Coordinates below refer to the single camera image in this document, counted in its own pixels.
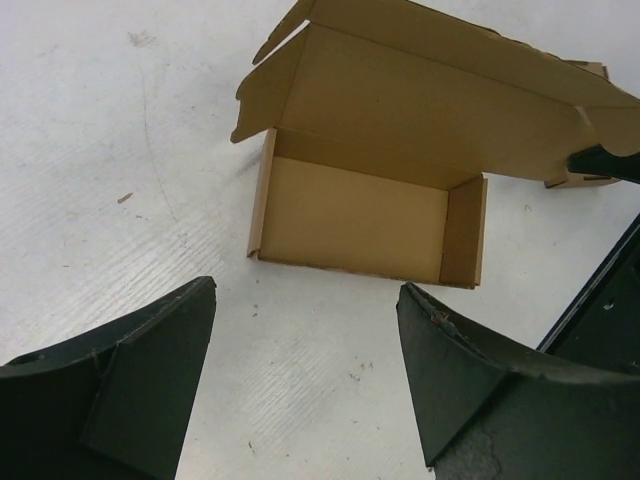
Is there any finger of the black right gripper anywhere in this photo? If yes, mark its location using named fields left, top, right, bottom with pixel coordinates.
left=567, top=145, right=640, bottom=184

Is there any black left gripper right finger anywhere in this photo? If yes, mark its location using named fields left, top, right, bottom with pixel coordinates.
left=396, top=283, right=639, bottom=479

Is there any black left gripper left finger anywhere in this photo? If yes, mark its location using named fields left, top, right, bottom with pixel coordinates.
left=1, top=276, right=216, bottom=479

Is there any cardboard box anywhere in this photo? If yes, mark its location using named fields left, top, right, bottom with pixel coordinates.
left=231, top=1, right=639, bottom=289
left=542, top=59, right=626, bottom=191

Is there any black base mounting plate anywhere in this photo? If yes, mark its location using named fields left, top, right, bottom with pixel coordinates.
left=538, top=219, right=639, bottom=375

